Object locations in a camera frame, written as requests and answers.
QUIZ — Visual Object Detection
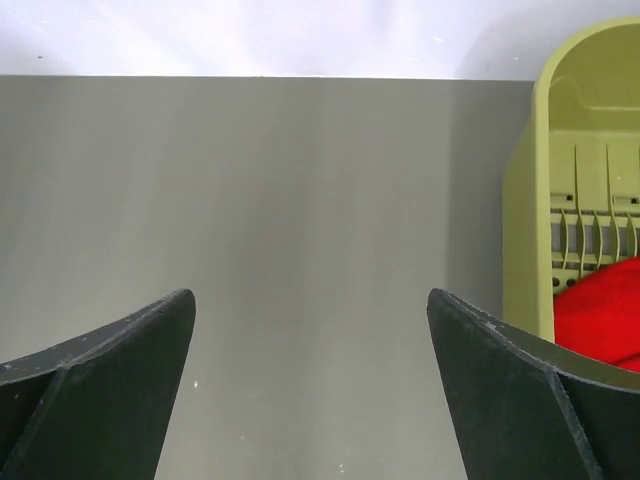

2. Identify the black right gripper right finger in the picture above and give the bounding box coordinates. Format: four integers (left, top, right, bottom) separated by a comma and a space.
427, 289, 639, 479

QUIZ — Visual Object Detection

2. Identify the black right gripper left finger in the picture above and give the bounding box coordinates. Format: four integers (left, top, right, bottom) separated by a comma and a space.
1, 289, 196, 480

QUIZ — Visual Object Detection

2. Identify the red t shirt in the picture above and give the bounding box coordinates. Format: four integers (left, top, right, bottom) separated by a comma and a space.
553, 257, 639, 372

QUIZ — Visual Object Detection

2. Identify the green plastic laundry basket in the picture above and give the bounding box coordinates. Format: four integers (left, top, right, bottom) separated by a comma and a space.
502, 16, 639, 344

